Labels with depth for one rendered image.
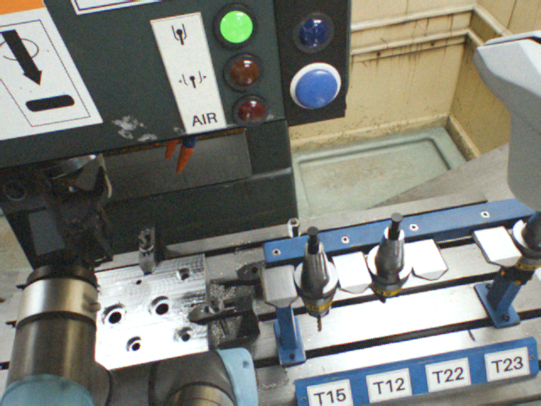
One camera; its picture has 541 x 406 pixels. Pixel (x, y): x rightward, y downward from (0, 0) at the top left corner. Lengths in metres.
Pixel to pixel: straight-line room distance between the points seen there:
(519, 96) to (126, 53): 0.22
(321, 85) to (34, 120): 0.20
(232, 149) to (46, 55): 0.90
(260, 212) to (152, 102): 1.10
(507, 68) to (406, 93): 1.54
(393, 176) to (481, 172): 0.37
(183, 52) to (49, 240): 0.30
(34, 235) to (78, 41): 0.27
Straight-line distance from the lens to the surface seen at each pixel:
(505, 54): 0.20
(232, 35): 0.29
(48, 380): 0.46
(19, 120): 0.35
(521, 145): 0.20
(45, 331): 0.48
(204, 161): 1.21
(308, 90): 0.32
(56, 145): 0.36
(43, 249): 0.54
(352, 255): 0.69
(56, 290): 0.50
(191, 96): 0.32
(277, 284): 0.66
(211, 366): 0.51
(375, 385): 0.89
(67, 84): 0.33
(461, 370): 0.93
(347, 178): 1.69
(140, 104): 0.33
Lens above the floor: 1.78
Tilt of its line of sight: 48 degrees down
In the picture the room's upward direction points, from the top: 10 degrees counter-clockwise
